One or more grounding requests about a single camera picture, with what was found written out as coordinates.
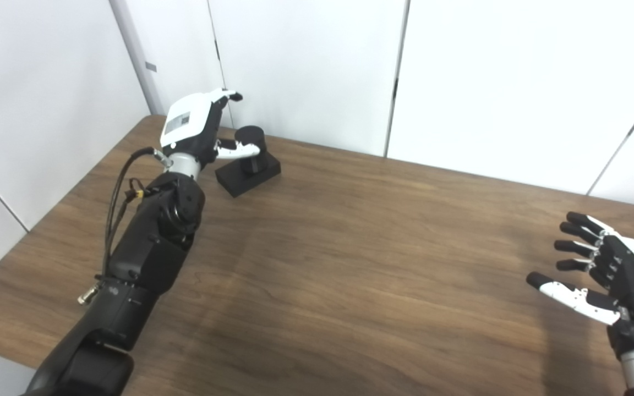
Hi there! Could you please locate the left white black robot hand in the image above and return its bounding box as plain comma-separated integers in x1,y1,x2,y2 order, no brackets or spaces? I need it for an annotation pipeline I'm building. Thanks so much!
160,88,263,168

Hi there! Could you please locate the black peg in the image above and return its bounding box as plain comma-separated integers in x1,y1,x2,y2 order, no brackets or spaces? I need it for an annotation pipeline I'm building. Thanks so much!
215,126,282,198

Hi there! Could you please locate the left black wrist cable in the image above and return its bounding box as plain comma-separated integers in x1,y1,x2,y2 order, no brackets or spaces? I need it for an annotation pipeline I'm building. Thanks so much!
78,146,173,306

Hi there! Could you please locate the grey vertical wall post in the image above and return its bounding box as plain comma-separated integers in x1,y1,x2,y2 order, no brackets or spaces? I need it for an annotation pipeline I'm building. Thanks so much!
109,0,165,117

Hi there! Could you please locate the thin wire with yellow connector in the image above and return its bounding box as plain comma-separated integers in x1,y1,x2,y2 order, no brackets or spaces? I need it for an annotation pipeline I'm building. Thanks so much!
109,177,150,259

